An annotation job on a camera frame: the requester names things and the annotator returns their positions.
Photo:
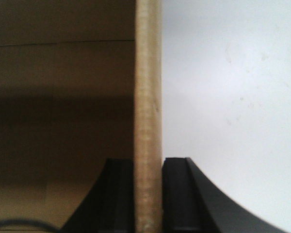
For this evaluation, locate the brown cardboard box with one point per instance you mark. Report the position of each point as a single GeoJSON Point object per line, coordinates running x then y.
{"type": "Point", "coordinates": [80, 83]}

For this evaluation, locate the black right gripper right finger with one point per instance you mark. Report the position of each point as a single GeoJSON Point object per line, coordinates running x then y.
{"type": "Point", "coordinates": [193, 204]}

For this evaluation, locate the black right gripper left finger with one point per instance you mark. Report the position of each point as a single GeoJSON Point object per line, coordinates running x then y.
{"type": "Point", "coordinates": [109, 205]}

